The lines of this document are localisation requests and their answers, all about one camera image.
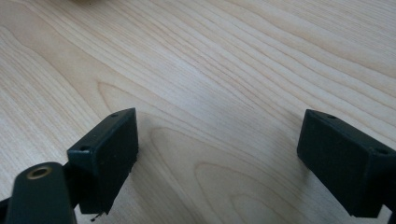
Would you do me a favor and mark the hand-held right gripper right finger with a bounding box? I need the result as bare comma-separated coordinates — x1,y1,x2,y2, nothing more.
296,108,396,218

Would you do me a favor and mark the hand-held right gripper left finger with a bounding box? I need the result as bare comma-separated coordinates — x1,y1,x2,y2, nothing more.
66,107,139,216

